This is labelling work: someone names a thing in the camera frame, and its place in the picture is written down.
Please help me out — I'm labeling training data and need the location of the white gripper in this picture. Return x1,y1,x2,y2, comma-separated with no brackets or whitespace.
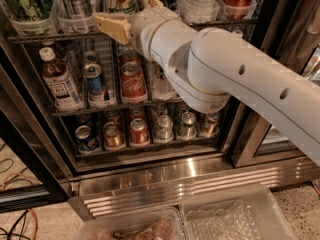
93,0,183,62

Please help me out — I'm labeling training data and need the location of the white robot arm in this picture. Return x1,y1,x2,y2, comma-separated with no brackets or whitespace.
93,0,320,165

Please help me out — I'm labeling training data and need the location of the silver can top shelf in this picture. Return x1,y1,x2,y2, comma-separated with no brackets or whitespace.
62,0,92,19

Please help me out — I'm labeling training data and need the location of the silver can shelf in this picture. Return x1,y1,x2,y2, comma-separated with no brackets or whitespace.
155,115,173,141
62,0,92,19

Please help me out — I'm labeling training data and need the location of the clear bottle top shelf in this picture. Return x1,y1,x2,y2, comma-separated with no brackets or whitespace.
177,0,219,24

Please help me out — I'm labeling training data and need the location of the red coca-cola can middle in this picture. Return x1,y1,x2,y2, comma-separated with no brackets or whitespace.
120,62,146,98

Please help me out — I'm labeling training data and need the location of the blue can middle shelf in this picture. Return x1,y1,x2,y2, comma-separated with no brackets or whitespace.
82,63,110,102

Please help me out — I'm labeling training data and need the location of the green drink can top shelf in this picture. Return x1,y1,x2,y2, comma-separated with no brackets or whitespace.
5,0,53,22

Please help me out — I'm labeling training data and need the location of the silver can bottom shelf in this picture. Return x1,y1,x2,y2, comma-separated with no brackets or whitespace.
155,115,173,141

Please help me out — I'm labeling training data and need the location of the red can bottom shelf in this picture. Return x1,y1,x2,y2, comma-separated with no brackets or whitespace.
130,118,149,144

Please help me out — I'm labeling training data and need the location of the gold can bottom left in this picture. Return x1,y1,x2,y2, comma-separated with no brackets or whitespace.
103,122,124,148

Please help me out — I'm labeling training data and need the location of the gold can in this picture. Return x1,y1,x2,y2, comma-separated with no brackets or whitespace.
103,122,124,148
200,112,220,135

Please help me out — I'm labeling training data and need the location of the gold can bottom right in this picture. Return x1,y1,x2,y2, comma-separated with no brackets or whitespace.
200,112,220,135

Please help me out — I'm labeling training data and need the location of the blue pepsi can bottom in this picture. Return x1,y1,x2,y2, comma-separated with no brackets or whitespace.
75,125,99,151

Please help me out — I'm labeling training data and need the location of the fridge right glass door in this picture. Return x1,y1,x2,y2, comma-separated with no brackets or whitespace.
232,0,320,167

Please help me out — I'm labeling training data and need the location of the steel fridge base grille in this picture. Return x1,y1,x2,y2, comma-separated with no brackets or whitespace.
69,156,320,221

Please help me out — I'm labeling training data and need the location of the fridge left open door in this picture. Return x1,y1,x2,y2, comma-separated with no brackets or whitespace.
0,66,70,213

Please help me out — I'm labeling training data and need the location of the clear water bottle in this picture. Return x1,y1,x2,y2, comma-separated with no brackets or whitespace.
153,63,175,100

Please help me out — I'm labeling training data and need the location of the tea bottle white cap left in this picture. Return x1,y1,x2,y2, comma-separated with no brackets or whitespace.
39,47,83,112

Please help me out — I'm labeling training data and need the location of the tea bottle right middle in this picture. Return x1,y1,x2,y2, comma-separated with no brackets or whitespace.
232,29,243,38

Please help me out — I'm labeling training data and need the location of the clear plastic bin left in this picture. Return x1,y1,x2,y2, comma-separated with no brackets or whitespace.
73,207,186,240

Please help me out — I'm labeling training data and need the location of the clear plastic bin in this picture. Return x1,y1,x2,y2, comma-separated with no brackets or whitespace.
179,184,296,240
73,207,186,240

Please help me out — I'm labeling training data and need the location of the clear plastic bin right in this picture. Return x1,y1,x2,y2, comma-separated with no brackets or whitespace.
179,184,296,240

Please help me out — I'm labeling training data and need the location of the top wire shelf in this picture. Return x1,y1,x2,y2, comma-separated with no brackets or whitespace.
7,18,257,44

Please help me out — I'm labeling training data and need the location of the wire shelf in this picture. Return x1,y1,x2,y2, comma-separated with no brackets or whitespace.
52,97,182,117
7,18,257,44

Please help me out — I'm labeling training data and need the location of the middle wire shelf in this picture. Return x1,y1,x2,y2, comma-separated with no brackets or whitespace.
52,97,182,117

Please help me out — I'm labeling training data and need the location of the orange cable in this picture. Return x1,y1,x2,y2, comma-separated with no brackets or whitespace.
0,171,41,240

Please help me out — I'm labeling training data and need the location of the black cable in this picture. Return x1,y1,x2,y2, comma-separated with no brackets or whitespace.
0,209,32,240

